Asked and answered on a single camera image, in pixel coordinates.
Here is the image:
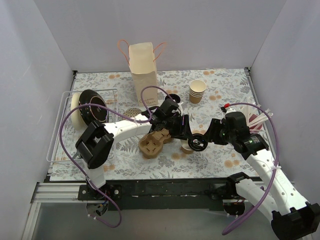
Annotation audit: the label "black plastic cup lid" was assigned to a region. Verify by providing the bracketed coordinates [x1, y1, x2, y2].
[188, 133, 208, 152]
[165, 93, 181, 104]

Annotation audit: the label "stack of brown paper cups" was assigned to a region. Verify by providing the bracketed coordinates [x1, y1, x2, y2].
[189, 79, 207, 104]

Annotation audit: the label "patterned ceramic bowl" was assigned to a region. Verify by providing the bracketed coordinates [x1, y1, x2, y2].
[123, 107, 142, 118]

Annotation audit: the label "floral table mat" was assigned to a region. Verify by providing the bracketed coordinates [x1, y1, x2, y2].
[48, 68, 282, 181]

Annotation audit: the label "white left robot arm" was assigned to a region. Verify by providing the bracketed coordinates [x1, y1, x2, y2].
[75, 98, 193, 200]

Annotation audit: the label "black round plate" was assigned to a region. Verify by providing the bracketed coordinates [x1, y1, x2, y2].
[78, 89, 109, 125]

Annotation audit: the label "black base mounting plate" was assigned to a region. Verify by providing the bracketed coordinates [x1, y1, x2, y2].
[77, 177, 258, 211]

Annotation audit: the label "brown paper cup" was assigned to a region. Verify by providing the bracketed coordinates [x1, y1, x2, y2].
[180, 139, 194, 155]

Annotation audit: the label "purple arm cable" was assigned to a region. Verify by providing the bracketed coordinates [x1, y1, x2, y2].
[58, 85, 173, 229]
[221, 101, 279, 236]

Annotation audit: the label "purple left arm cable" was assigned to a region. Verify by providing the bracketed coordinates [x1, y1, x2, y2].
[58, 85, 173, 229]

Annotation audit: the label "aluminium frame rail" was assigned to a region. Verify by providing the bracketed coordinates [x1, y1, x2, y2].
[19, 180, 313, 240]

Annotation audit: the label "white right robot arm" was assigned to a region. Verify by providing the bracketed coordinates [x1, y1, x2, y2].
[204, 111, 320, 240]

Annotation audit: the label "beige paper takeout bag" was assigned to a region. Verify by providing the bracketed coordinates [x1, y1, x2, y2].
[117, 39, 167, 106]

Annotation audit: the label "brown cardboard cup carrier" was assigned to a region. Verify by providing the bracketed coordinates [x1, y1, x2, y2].
[138, 128, 172, 159]

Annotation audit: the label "white wire dish rack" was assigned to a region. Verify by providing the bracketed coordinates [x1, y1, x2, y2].
[46, 88, 120, 163]

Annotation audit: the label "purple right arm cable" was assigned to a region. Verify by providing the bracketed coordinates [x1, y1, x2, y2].
[221, 101, 279, 236]

